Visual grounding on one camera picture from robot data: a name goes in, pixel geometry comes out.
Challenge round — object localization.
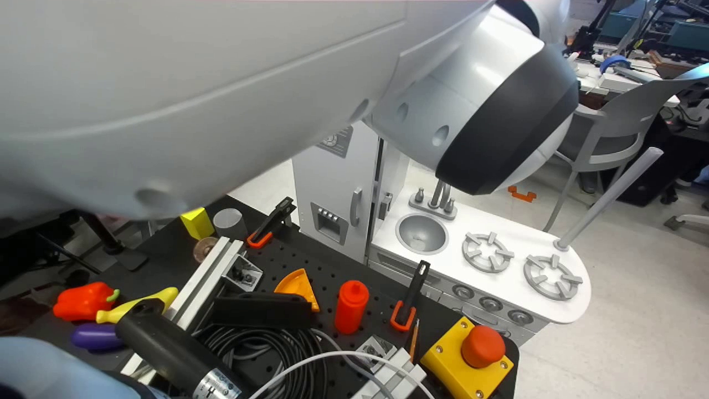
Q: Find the black flat box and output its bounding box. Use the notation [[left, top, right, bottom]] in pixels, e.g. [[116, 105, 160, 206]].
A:
[[209, 292, 315, 330]]

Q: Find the yellow box with red button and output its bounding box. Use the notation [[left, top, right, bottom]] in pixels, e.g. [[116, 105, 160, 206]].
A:
[[419, 316, 515, 399]]

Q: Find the toy fridge door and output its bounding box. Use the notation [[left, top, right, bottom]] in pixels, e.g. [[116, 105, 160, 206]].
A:
[[291, 123, 384, 264]]

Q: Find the toy kitchen sink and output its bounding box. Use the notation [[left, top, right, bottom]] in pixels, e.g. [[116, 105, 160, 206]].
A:
[[395, 213, 450, 256]]

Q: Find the toy kitchen tap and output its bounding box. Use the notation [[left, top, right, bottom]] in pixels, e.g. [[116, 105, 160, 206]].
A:
[[409, 180, 458, 221]]

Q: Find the black clamp with orange grip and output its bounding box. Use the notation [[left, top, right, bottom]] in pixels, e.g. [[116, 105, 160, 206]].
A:
[[389, 260, 431, 333], [246, 196, 297, 249]]

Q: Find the orange wedge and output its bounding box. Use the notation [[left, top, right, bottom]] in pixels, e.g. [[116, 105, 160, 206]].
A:
[[274, 268, 321, 313]]

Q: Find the red toy bottle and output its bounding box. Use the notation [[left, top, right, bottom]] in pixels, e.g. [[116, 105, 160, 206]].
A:
[[333, 279, 371, 335]]

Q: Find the grey cylinder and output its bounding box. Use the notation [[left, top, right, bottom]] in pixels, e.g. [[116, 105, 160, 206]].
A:
[[213, 208, 249, 242]]

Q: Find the toy kitchen burner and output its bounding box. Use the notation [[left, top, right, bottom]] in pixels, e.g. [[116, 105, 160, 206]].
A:
[[523, 253, 584, 302], [461, 231, 515, 274]]

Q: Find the brown round disc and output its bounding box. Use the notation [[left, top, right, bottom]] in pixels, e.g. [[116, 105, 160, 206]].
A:
[[192, 237, 219, 263]]

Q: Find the yellow block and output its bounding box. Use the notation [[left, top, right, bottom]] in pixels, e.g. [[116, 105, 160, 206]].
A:
[[179, 207, 215, 241]]

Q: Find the white toy kitchen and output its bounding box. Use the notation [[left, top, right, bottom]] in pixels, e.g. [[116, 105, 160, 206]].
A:
[[291, 119, 664, 347]]

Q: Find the black cylinder with silver band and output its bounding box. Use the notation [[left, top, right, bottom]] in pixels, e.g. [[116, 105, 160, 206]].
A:
[[114, 298, 245, 399]]

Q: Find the yellow toy banana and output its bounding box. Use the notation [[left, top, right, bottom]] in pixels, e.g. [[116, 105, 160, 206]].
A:
[[95, 286, 180, 325]]

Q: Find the grey chair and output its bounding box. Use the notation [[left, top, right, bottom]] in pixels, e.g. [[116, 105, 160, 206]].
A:
[[542, 62, 709, 234]]

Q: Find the red toy pepper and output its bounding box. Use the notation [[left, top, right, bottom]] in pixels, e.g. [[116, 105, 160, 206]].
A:
[[53, 281, 120, 323]]

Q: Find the purple toy eggplant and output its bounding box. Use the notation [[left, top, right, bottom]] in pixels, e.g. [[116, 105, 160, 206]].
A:
[[70, 323, 126, 352]]

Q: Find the blue tape roll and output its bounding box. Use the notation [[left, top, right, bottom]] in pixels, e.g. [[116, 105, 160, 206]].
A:
[[599, 54, 633, 75]]

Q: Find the cluttered desk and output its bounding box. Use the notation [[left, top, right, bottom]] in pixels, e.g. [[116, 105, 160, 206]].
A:
[[565, 0, 709, 109]]

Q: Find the white cable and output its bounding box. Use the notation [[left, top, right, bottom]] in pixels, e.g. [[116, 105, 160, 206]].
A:
[[248, 349, 436, 399]]

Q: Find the aluminium rail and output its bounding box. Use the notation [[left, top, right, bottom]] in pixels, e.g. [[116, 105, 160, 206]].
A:
[[121, 237, 264, 384]]

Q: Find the aluminium bracket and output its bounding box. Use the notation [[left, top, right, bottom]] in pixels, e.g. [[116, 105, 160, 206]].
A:
[[350, 335, 428, 399]]

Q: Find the coil of black cable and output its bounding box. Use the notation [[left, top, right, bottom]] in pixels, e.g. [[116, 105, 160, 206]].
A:
[[191, 324, 328, 399]]

